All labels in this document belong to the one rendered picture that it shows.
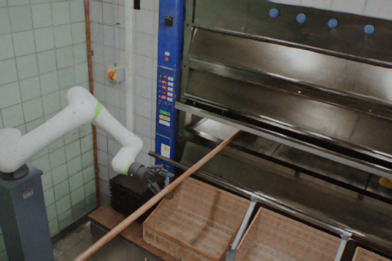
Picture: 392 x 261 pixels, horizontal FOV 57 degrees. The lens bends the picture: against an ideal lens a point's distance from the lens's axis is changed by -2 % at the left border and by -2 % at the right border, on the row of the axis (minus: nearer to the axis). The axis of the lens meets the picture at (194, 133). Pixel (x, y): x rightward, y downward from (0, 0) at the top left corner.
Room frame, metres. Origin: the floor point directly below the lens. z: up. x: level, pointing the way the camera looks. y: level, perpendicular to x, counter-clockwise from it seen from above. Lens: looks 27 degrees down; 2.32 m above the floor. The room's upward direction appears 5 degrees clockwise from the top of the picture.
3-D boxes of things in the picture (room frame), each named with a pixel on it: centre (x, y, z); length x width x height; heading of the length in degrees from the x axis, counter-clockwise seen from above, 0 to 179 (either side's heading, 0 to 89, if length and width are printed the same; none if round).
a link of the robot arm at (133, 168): (1.68, 0.30, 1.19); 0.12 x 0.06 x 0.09; 149
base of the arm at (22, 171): (1.58, 0.98, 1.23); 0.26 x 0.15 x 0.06; 61
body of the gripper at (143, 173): (1.64, 0.23, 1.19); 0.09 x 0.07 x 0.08; 59
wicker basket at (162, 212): (1.85, -0.07, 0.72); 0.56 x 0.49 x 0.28; 61
